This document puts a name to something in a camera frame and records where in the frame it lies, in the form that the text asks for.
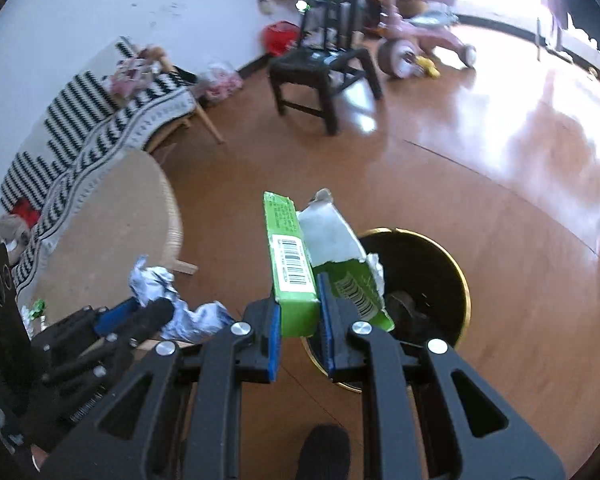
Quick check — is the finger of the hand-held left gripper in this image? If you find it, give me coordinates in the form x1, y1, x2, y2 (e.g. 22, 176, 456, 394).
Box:
112, 299, 175, 357
94, 297, 143, 336

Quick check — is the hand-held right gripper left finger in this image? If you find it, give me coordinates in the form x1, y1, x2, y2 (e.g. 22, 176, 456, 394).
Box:
40, 297, 283, 480

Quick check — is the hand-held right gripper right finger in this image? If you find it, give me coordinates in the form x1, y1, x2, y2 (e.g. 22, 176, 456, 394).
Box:
317, 272, 566, 480

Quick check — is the long blue-white wrapper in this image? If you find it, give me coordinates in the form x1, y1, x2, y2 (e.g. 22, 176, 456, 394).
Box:
129, 254, 237, 344

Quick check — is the torn green cardboard box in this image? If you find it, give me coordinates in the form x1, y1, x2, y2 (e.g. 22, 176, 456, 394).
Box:
263, 188, 396, 339

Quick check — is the black gold-rimmed trash bin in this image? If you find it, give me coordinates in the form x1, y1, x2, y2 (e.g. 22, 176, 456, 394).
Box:
300, 228, 471, 392

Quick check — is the green candy wrapper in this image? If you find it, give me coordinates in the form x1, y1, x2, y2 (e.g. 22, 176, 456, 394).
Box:
22, 299, 49, 334

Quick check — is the person's dark sock foot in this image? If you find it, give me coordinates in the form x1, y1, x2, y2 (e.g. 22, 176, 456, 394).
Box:
294, 423, 352, 480

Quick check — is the beige plush toy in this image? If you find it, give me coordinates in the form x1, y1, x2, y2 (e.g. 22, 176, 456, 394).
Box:
0, 213, 33, 266

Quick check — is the red plush toy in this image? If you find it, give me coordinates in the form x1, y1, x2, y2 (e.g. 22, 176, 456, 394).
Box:
12, 197, 42, 226

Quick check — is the black white striped sofa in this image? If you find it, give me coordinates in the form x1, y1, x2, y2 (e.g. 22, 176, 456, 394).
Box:
0, 39, 196, 294

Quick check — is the rattan sofa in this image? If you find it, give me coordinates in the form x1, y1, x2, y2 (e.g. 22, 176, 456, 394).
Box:
144, 55, 226, 147

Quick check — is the pink floral cushion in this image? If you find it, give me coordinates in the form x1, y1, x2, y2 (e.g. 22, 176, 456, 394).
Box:
106, 47, 163, 99

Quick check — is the pink plastic bag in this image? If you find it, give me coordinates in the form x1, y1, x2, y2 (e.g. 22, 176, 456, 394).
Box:
199, 61, 243, 104

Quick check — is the black wooden chair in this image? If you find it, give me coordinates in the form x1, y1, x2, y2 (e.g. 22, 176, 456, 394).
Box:
269, 0, 383, 136

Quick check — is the yellow toy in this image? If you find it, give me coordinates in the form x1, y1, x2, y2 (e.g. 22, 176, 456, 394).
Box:
413, 54, 441, 80

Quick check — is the red bag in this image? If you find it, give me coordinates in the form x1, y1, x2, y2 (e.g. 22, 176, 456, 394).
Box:
262, 20, 301, 58

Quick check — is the pink tricycle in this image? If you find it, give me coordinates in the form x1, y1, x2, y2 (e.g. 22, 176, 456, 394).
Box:
377, 0, 479, 81

